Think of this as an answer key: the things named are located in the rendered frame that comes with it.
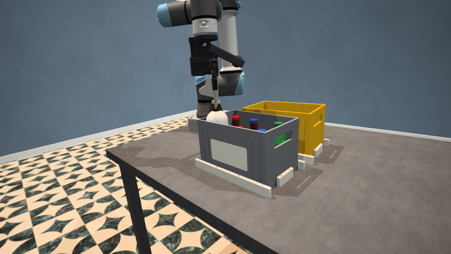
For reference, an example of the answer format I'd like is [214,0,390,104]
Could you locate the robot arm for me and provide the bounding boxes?
[157,0,245,119]

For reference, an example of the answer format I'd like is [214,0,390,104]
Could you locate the green bottle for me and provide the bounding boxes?
[274,122,289,147]

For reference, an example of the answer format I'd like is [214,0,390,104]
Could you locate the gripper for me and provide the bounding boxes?
[188,34,219,109]

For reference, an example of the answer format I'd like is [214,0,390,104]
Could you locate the yellow divided crate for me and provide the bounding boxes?
[250,101,326,156]

